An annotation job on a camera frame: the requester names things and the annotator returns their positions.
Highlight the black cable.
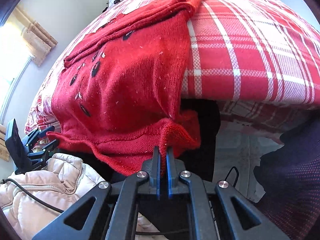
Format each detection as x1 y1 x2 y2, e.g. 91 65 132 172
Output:
0 178 65 214

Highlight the red white plaid bedspread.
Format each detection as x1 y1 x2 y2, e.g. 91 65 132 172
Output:
24 0 319 138

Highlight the red knitted sweater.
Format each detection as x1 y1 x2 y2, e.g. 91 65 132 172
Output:
47 0 202 176

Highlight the beige puffer jacket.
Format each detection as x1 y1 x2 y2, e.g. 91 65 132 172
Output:
1 153 165 239

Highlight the beige curtain left window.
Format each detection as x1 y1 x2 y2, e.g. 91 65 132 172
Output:
8 5 58 67

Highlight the dark dotted fabric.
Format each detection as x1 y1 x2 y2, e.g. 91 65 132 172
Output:
253 119 320 239

